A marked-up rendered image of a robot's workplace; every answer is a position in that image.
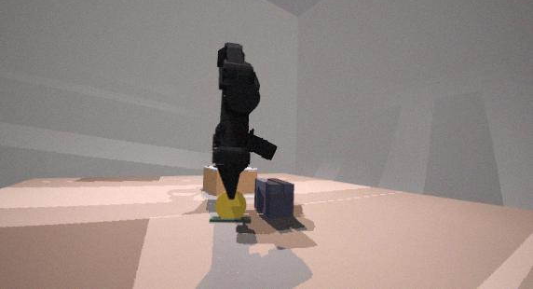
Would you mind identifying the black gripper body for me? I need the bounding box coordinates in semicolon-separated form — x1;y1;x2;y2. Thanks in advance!
212;120;251;165

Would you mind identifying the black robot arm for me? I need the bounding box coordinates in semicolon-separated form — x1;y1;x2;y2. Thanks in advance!
212;42;277;160

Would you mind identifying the gold coin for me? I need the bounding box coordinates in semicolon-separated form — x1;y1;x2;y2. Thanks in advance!
215;191;246;219

